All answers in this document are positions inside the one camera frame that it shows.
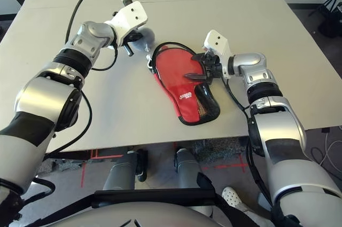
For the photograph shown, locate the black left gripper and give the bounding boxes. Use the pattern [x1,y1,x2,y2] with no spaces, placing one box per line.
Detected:
[122,27,145,58]

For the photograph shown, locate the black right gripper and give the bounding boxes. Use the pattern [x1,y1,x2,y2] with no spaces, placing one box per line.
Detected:
[183,51,224,85]

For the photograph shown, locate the grey fluffy pom-pom zipper pull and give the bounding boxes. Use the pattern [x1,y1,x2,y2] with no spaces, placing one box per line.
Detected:
[133,27,157,71]

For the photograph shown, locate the red black paddle case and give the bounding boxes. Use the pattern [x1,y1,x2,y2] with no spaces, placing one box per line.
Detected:
[147,41,222,127]

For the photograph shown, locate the grey robot right leg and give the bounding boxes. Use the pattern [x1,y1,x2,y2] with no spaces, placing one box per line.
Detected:
[173,147,207,189]

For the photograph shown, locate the grey robot leg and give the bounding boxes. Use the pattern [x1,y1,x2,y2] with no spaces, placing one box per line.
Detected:
[173,147,207,189]
[102,150,149,192]

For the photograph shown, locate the red floor tape lines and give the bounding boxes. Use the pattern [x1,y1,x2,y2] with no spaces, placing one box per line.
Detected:
[80,149,124,188]

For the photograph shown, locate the red floor tape cross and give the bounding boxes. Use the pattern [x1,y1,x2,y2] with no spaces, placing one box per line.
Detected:
[201,154,251,175]

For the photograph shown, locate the grey robot left leg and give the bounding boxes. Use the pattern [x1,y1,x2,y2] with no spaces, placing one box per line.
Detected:
[102,150,149,192]

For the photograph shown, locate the white perforated shoe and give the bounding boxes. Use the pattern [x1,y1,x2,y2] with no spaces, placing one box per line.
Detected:
[222,186,245,208]

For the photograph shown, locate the black harness bar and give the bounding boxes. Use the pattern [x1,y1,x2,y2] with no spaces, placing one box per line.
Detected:
[91,189,217,209]

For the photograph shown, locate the black bag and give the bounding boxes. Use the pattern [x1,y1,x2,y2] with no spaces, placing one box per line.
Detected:
[317,14,342,38]

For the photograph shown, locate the grey-blue floor pedal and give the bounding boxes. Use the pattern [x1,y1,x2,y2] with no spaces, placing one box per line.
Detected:
[256,192,271,210]

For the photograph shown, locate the grey robot torso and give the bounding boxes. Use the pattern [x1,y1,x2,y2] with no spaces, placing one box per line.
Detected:
[34,201,215,227]

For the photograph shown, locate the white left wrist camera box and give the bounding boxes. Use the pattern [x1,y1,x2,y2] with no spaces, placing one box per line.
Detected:
[104,0,149,47]

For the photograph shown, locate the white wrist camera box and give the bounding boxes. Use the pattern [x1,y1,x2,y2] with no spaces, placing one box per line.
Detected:
[203,29,231,61]
[104,0,149,47]

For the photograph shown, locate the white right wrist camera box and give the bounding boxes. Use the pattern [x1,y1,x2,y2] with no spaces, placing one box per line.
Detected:
[203,29,231,61]

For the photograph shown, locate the black harness strap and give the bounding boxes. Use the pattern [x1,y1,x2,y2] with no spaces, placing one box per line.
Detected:
[18,194,95,227]
[196,171,270,227]

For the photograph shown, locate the white floor cable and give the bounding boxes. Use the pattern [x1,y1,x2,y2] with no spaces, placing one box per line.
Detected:
[310,127,342,175]

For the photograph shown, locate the black camera tripod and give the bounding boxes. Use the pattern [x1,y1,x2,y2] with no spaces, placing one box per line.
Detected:
[308,0,340,19]

